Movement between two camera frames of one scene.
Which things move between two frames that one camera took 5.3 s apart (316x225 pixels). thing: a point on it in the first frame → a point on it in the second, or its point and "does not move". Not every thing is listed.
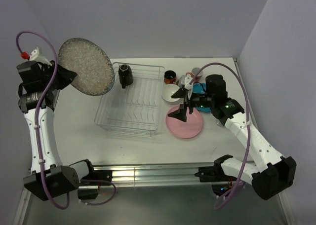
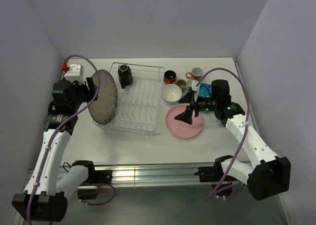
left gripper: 66,76 → 90,93
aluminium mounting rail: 149,175 does not move
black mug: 126,77 does not move
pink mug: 193,73 does not move
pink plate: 181,129 does not move
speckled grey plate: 91,62 → 102,109
